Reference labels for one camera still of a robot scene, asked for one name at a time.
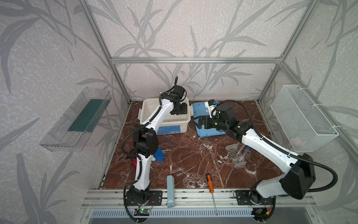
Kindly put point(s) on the orange handled screwdriver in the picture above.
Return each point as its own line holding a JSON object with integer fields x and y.
{"x": 211, "y": 190}

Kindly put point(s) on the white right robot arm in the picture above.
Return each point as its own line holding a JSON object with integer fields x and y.
{"x": 298, "y": 171}

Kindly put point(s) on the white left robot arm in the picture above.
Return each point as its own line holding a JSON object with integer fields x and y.
{"x": 142, "y": 143}

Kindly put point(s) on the clear test tube rack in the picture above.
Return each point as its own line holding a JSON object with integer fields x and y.
{"x": 233, "y": 153}

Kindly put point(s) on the blue capped test tube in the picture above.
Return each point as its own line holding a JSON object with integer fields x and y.
{"x": 243, "y": 152}

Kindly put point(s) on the green circuit board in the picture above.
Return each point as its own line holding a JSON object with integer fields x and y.
{"x": 141, "y": 212}

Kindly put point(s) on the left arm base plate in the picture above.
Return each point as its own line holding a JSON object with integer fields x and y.
{"x": 152, "y": 197}

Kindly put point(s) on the red black lighter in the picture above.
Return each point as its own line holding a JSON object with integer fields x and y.
{"x": 134, "y": 162}

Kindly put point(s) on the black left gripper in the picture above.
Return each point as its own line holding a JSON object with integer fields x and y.
{"x": 179, "y": 109}

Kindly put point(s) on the white wire mesh basket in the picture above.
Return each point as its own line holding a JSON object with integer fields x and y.
{"x": 304, "y": 124}

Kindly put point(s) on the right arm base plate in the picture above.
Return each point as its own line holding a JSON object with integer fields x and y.
{"x": 246, "y": 197}

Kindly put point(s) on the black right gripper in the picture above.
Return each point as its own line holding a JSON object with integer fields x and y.
{"x": 205, "y": 122}

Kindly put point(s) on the aluminium frame profile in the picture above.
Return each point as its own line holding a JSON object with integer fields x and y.
{"x": 279, "y": 62}

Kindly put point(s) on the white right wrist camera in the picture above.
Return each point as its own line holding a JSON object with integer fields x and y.
{"x": 211, "y": 106}

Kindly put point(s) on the wooden handled blue brush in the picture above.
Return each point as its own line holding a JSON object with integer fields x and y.
{"x": 159, "y": 156}

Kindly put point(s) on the clear wall shelf green mat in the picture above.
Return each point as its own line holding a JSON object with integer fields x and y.
{"x": 74, "y": 128}

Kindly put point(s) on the grey teal bar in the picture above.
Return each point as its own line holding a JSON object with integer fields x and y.
{"x": 170, "y": 192}

